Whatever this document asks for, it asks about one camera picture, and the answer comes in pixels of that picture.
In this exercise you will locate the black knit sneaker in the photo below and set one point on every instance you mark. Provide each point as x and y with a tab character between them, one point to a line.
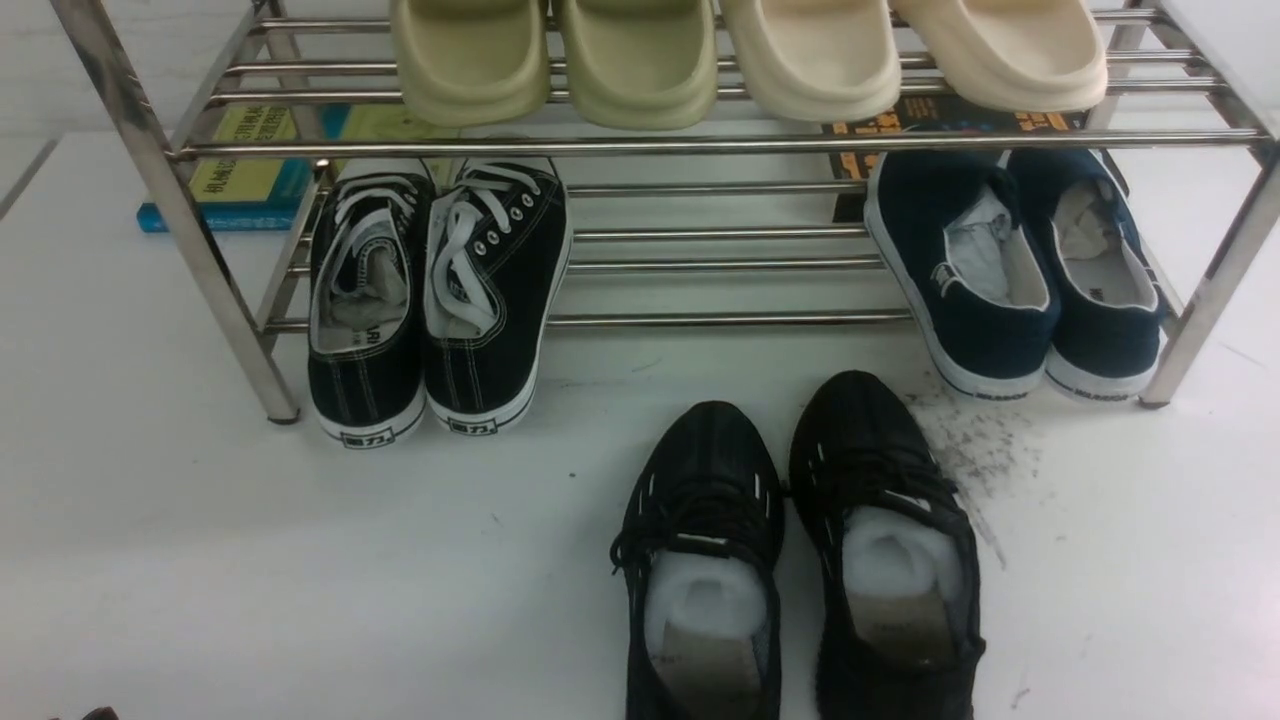
898	559
700	540

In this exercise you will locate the navy canvas shoe left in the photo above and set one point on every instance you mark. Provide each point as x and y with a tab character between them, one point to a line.
949	226

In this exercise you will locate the navy canvas shoe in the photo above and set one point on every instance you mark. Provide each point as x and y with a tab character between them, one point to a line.
949	226
1105	345

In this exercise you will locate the black canvas sneaker right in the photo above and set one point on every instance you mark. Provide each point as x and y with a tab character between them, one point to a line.
499	241

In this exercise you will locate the green foam slipper right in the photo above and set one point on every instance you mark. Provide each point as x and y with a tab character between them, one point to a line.
640	64

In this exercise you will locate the cream foam slipper right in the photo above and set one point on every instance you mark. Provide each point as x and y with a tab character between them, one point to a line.
1014	55

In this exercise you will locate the navy canvas shoe right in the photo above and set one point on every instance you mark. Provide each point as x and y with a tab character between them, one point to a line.
1105	345

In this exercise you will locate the green foam slipper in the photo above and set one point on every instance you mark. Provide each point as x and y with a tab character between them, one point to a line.
640	64
471	63

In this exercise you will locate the black canvas sneaker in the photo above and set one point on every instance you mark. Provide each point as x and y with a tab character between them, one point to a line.
365	323
499	241

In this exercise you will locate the cream foam slipper left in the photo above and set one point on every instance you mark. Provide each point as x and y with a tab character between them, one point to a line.
817	61

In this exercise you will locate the cream foam slipper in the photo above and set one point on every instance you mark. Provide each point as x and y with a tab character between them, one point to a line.
1014	55
817	61

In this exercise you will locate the black orange book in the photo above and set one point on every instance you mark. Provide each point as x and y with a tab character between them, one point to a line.
950	115

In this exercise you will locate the green foam slipper left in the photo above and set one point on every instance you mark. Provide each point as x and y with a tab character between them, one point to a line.
471	63

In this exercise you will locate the stainless steel shoe rack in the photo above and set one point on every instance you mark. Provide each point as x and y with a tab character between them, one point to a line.
261	65

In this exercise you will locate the yellow blue book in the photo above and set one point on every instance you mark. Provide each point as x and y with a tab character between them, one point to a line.
264	195

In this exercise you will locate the black canvas sneaker left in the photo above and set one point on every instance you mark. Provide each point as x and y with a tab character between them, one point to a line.
365	323

